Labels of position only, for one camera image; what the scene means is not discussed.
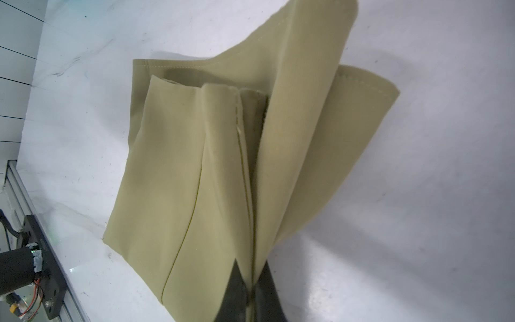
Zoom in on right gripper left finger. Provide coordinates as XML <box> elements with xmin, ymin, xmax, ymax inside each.
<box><xmin>214</xmin><ymin>261</ymin><xmax>249</xmax><ymax>322</ymax></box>

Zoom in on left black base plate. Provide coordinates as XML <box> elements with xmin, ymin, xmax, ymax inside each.
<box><xmin>16</xmin><ymin>215</ymin><xmax>68</xmax><ymax>320</ymax></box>

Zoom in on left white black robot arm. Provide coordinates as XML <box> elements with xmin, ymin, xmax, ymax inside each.
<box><xmin>1</xmin><ymin>247</ymin><xmax>43</xmax><ymax>295</ymax></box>

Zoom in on left control board with wires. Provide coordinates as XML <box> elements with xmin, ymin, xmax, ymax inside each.
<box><xmin>1</xmin><ymin>279</ymin><xmax>43</xmax><ymax>321</ymax></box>

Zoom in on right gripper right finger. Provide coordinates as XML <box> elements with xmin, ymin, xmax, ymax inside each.
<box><xmin>254</xmin><ymin>262</ymin><xmax>288</xmax><ymax>322</ymax></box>

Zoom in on aluminium mounting rail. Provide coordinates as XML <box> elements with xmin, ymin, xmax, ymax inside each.
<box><xmin>1</xmin><ymin>160</ymin><xmax>90</xmax><ymax>321</ymax></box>

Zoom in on olive green skirt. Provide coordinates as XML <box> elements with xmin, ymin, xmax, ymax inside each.
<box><xmin>103</xmin><ymin>1</ymin><xmax>399</xmax><ymax>321</ymax></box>

